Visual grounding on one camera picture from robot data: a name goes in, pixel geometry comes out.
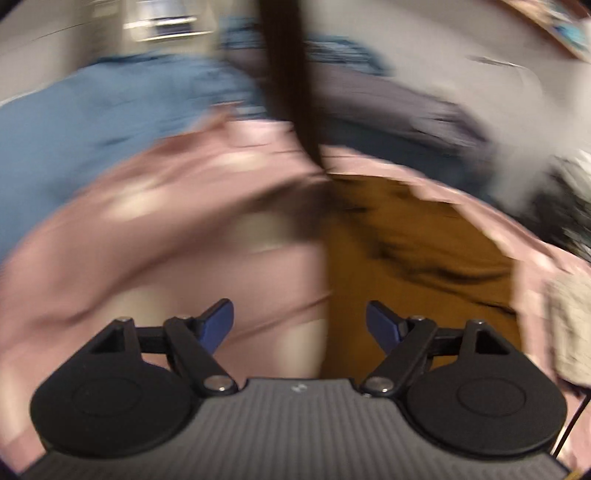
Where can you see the dark grey blanket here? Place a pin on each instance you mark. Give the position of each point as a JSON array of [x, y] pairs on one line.
[[397, 110]]

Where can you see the white patterned clothes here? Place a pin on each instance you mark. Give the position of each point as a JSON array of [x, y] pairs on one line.
[[570, 323]]

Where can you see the blue quilt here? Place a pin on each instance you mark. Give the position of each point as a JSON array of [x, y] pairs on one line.
[[92, 120]]

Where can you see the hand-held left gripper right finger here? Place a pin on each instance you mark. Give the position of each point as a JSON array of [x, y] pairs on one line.
[[383, 325]]

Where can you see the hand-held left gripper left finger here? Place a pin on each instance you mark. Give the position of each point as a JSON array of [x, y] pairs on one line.
[[217, 323]]

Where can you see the brown sweater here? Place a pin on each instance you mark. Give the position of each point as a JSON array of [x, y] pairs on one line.
[[415, 258]]

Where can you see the pink polka-dot bedsheet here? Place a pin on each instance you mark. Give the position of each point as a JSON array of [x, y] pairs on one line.
[[161, 240]]

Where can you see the white machine with screen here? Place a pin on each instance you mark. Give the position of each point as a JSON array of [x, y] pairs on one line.
[[161, 21]]

